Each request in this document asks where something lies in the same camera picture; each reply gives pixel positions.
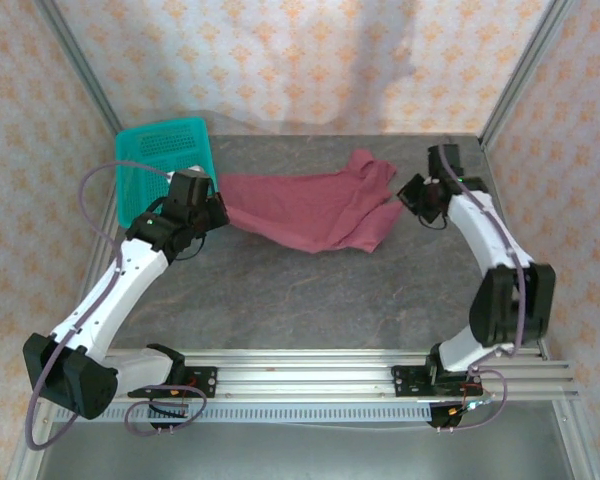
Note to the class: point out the maroon t-shirt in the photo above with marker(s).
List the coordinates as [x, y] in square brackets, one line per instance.
[300, 210]

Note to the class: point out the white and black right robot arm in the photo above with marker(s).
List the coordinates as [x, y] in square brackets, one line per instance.
[485, 235]

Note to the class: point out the teal plastic basket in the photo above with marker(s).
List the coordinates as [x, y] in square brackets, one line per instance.
[145, 150]

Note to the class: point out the small green circuit board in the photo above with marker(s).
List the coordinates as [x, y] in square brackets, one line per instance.
[475, 404]

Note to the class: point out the grey metal shelf panel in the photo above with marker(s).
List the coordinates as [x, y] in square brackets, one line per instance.
[305, 455]

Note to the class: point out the aluminium frame side rail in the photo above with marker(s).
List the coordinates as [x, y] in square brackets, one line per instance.
[94, 270]

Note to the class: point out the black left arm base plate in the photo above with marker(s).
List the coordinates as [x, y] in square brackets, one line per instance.
[202, 377]

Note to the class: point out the aluminium frame post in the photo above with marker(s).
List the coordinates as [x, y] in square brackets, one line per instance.
[524, 70]
[86, 70]

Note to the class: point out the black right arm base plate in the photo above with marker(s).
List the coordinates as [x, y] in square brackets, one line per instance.
[410, 380]

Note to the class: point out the aluminium mounting rail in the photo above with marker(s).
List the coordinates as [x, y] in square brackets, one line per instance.
[305, 372]

